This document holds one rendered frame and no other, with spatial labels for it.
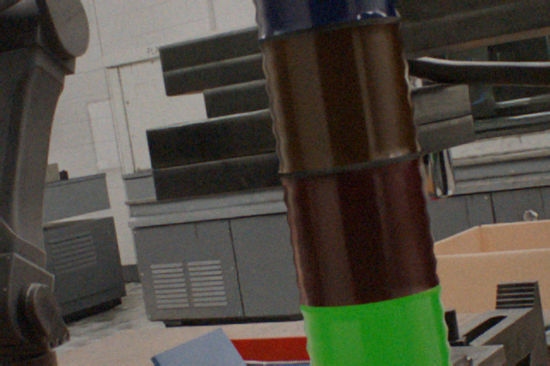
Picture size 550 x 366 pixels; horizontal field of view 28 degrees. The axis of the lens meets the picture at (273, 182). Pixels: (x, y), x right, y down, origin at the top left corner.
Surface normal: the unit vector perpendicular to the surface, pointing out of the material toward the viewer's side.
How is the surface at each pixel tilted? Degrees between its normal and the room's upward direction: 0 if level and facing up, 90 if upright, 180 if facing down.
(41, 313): 90
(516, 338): 90
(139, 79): 90
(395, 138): 104
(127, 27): 90
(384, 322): 76
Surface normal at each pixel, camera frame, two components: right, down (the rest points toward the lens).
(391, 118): 0.56, 0.20
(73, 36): 0.93, -0.13
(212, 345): 0.66, -0.59
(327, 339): -0.61, 0.38
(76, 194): 0.82, -0.10
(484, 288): -0.57, 0.08
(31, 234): 0.89, -0.34
